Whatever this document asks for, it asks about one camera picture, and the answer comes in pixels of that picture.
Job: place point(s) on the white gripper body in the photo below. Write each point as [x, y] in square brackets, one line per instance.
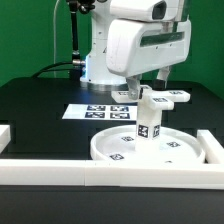
[135, 47]

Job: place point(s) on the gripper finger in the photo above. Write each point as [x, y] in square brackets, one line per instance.
[133, 86]
[160, 82]

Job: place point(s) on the white cross-shaped table base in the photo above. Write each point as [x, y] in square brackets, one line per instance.
[156, 100]

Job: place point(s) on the white round table top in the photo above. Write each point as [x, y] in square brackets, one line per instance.
[118, 144]

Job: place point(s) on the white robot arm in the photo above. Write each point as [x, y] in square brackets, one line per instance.
[97, 76]

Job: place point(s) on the white sheet with markers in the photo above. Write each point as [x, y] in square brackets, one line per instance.
[100, 112]

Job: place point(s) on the white U-shaped fence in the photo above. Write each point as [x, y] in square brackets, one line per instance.
[160, 174]

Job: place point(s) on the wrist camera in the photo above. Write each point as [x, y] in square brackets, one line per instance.
[147, 10]

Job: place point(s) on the black camera stand pole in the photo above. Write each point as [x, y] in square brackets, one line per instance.
[83, 6]

